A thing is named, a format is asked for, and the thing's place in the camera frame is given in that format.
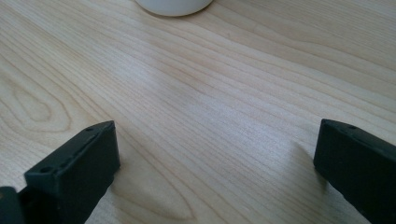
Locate tall white cup red lid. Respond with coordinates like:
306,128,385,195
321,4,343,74
134,0,214,18

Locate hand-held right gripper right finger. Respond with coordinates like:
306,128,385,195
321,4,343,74
313,119,396,224

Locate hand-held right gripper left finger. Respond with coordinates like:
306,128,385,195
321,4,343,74
18,120,121,224

